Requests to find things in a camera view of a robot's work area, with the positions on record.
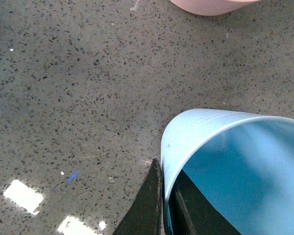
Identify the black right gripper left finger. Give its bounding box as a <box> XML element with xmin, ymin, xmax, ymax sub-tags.
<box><xmin>113</xmin><ymin>158</ymin><xmax>163</xmax><ymax>235</ymax></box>

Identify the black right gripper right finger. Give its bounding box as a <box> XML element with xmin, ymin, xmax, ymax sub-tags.
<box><xmin>164</xmin><ymin>171</ymin><xmax>240</xmax><ymax>235</ymax></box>

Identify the pink plastic bowl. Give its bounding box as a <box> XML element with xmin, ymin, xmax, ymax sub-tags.
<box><xmin>171</xmin><ymin>0</ymin><xmax>258</xmax><ymax>16</ymax></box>

